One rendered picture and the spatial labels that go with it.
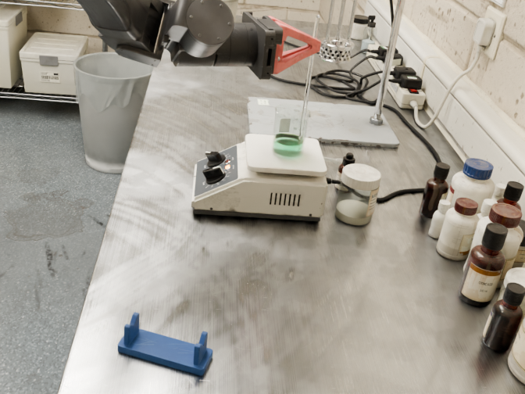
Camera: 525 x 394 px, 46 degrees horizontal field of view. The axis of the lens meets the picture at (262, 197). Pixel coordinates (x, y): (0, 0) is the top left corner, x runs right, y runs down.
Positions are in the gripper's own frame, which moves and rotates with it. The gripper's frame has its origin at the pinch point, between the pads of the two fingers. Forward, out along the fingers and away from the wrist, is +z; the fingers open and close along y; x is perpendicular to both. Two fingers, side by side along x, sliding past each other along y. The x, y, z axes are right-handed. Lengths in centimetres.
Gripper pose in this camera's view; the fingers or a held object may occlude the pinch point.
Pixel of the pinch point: (313, 45)
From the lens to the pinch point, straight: 89.5
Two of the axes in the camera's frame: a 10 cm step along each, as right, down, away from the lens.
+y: -3.1, -4.9, 8.1
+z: 9.4, -0.7, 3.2
